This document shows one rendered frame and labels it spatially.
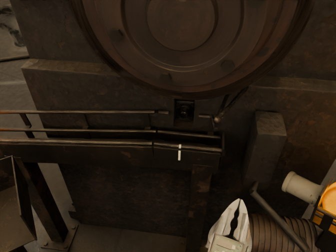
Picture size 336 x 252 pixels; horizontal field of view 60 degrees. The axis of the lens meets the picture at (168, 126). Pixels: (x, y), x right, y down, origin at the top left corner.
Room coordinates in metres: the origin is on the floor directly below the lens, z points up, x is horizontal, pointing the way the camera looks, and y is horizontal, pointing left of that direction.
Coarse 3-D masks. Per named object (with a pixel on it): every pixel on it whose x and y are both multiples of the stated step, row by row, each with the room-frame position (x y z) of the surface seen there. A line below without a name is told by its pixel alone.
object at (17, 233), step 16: (0, 160) 0.52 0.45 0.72; (0, 176) 0.51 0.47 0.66; (16, 176) 0.47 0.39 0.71; (0, 192) 0.49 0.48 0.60; (16, 192) 0.41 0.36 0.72; (0, 208) 0.44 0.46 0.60; (16, 208) 0.44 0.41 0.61; (0, 224) 0.39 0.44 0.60; (16, 224) 0.39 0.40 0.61; (32, 224) 0.38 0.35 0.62; (0, 240) 0.35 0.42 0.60; (16, 240) 0.35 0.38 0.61; (32, 240) 0.35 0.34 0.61
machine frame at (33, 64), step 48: (48, 0) 0.77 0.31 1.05; (48, 48) 0.78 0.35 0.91; (48, 96) 0.73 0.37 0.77; (96, 96) 0.70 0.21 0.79; (144, 96) 0.68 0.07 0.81; (288, 96) 0.63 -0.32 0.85; (240, 144) 0.64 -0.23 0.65; (288, 144) 0.62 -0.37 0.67; (96, 192) 0.72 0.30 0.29; (144, 192) 0.69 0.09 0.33; (240, 192) 0.64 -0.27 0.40; (288, 192) 0.61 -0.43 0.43
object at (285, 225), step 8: (256, 184) 0.52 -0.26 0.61; (256, 192) 0.49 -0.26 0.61; (256, 200) 0.48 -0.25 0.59; (264, 200) 0.47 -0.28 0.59; (264, 208) 0.46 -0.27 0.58; (272, 208) 0.46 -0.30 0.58; (272, 216) 0.44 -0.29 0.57; (280, 224) 0.42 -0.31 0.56; (288, 232) 0.39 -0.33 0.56; (296, 240) 0.37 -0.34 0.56; (304, 240) 0.38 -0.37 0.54; (304, 248) 0.35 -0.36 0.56
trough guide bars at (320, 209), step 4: (320, 208) 0.40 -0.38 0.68; (316, 212) 0.40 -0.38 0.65; (324, 212) 0.39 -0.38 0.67; (328, 212) 0.38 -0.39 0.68; (320, 216) 0.39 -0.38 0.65; (324, 216) 0.38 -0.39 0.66; (328, 216) 0.38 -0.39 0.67; (332, 216) 0.37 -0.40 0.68; (324, 220) 0.38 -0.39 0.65; (328, 220) 0.37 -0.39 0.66; (332, 220) 0.37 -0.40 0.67; (320, 224) 0.38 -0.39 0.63; (324, 224) 0.38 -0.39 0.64; (328, 224) 0.37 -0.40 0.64; (332, 224) 0.37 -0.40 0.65; (324, 228) 0.37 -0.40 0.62; (328, 228) 0.37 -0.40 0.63
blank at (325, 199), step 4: (332, 184) 0.43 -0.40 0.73; (328, 188) 0.42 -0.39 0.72; (332, 188) 0.41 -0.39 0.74; (328, 192) 0.41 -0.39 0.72; (332, 192) 0.41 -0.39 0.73; (324, 196) 0.41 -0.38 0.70; (328, 196) 0.41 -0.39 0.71; (332, 196) 0.40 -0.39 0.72; (324, 200) 0.41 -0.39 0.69; (328, 200) 0.41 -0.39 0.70; (332, 200) 0.40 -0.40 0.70; (324, 204) 0.41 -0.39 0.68; (328, 204) 0.40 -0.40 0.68; (332, 204) 0.40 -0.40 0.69; (324, 208) 0.40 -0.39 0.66; (328, 208) 0.40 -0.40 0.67; (332, 208) 0.39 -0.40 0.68; (332, 212) 0.39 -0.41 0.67
